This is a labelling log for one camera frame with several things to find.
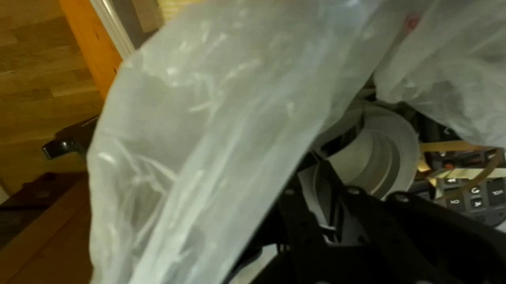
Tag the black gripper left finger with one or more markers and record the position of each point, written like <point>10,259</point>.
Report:
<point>293,246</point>

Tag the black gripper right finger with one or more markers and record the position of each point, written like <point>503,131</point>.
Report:
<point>416,241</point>

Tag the white plastic bag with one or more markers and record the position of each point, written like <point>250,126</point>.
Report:
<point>207,123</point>

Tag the silver grey ribbon spool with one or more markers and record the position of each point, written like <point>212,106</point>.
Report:
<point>369,147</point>

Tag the black remote control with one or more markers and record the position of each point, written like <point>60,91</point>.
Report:
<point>484,202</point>

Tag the wooden bed frame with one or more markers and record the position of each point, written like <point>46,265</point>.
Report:
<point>108,31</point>

